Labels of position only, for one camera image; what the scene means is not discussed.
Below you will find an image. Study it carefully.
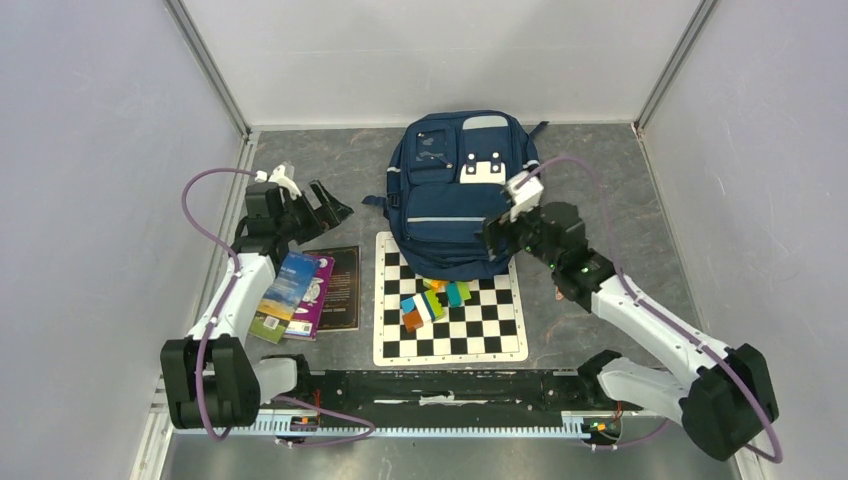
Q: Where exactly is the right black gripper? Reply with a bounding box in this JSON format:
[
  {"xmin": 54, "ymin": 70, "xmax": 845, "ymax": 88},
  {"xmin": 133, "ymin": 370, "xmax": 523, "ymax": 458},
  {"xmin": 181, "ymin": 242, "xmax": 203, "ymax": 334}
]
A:
[{"xmin": 475, "ymin": 199, "xmax": 561, "ymax": 270}]

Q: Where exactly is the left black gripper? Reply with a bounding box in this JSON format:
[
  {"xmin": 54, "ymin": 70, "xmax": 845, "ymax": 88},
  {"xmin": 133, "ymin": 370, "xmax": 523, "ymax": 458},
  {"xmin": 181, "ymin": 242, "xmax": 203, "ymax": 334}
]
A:
[{"xmin": 275, "ymin": 179, "xmax": 352, "ymax": 246}]

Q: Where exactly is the navy blue backpack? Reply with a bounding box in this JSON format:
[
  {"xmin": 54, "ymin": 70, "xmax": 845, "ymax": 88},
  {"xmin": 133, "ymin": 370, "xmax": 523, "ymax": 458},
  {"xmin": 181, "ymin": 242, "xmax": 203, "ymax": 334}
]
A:
[{"xmin": 362, "ymin": 110, "xmax": 547, "ymax": 281}]

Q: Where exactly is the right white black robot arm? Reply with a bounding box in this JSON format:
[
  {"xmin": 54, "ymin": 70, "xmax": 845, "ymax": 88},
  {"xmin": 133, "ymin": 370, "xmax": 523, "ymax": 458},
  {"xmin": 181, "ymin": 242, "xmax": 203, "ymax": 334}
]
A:
[{"xmin": 480, "ymin": 202, "xmax": 783, "ymax": 463}]

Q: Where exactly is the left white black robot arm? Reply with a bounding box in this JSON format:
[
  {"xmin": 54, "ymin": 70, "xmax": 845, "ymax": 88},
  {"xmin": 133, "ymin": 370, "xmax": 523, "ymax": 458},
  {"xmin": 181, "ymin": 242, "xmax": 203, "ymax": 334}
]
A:
[{"xmin": 160, "ymin": 180, "xmax": 353, "ymax": 432}]

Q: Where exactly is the green toy block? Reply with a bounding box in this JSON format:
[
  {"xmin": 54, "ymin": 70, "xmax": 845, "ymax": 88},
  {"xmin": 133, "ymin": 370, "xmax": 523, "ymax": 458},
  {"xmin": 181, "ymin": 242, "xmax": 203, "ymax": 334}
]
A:
[{"xmin": 453, "ymin": 281, "xmax": 471, "ymax": 302}]

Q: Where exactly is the blue landscape cover book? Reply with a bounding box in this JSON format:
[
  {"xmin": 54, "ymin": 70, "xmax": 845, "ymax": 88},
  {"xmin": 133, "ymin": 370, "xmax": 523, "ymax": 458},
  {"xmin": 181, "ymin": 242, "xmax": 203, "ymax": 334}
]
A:
[{"xmin": 248, "ymin": 252, "xmax": 319, "ymax": 344}]

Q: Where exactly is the teal toy block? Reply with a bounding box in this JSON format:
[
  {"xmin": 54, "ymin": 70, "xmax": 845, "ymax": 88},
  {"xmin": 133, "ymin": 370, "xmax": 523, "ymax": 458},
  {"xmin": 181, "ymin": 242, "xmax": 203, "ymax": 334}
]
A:
[{"xmin": 445, "ymin": 282, "xmax": 463, "ymax": 308}]

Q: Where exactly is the black and white chessboard mat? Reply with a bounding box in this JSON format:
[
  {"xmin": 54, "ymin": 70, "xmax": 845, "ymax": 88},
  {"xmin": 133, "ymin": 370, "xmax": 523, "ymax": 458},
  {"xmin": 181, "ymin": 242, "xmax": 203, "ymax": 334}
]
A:
[{"xmin": 372, "ymin": 232, "xmax": 529, "ymax": 367}]

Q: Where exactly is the black hardcover book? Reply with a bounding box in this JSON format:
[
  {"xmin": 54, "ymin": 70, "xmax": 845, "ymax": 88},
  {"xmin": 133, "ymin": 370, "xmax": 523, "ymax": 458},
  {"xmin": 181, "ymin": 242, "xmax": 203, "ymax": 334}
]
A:
[{"xmin": 305, "ymin": 245, "xmax": 361, "ymax": 333}]

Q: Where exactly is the purple book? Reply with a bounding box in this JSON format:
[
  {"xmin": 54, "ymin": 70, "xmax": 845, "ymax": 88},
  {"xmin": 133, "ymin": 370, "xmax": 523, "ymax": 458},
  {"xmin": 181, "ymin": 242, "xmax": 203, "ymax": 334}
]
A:
[{"xmin": 283, "ymin": 252, "xmax": 335, "ymax": 341}]

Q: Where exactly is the light blue toy block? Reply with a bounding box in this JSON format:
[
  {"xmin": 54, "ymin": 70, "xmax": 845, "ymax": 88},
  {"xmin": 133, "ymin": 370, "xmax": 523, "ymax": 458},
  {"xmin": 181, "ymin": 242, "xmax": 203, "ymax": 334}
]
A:
[{"xmin": 400, "ymin": 296, "xmax": 416, "ymax": 314}]

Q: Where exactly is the brown orange toy block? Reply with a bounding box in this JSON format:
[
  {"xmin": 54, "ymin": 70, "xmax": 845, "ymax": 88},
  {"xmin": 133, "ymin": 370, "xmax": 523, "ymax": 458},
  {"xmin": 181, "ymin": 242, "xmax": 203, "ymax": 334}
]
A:
[{"xmin": 402, "ymin": 310, "xmax": 424, "ymax": 333}]

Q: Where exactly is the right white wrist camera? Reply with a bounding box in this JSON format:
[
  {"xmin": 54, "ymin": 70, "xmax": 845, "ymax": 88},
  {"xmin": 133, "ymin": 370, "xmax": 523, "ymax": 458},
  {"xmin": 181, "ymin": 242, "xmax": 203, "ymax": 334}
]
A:
[{"xmin": 505, "ymin": 171, "xmax": 544, "ymax": 222}]

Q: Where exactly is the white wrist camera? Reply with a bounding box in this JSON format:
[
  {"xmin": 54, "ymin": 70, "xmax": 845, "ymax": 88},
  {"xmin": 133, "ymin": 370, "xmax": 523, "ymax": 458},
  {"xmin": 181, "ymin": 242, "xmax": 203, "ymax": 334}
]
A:
[
  {"xmin": 505, "ymin": 171, "xmax": 544, "ymax": 222},
  {"xmin": 255, "ymin": 163, "xmax": 302, "ymax": 199}
]

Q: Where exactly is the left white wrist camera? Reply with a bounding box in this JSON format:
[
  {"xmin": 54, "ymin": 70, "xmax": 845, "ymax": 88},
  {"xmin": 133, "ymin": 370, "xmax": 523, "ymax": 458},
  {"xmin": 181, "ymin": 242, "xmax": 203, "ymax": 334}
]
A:
[{"xmin": 255, "ymin": 163, "xmax": 302, "ymax": 199}]

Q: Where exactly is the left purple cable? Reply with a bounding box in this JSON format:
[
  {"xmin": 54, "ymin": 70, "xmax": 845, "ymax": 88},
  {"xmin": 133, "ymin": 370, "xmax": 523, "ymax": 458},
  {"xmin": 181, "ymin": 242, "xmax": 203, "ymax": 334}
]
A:
[{"xmin": 180, "ymin": 168, "xmax": 270, "ymax": 444}]

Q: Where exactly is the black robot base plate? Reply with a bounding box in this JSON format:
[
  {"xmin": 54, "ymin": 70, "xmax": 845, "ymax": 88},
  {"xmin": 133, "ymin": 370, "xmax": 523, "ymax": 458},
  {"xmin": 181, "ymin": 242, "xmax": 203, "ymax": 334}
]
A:
[{"xmin": 288, "ymin": 369, "xmax": 638, "ymax": 428}]

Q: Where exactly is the aluminium frame rail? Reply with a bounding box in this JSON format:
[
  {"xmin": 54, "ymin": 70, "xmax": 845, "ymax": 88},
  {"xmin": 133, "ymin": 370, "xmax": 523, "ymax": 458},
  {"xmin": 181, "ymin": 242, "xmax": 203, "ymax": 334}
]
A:
[{"xmin": 148, "ymin": 370, "xmax": 753, "ymax": 440}]

